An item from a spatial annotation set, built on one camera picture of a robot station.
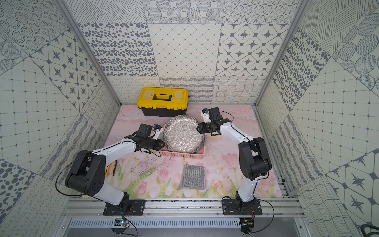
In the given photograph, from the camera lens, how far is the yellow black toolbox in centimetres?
102

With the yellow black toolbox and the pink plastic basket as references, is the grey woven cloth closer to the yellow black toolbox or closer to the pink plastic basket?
the pink plastic basket

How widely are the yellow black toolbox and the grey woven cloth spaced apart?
351 millimetres

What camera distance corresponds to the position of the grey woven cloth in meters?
0.81
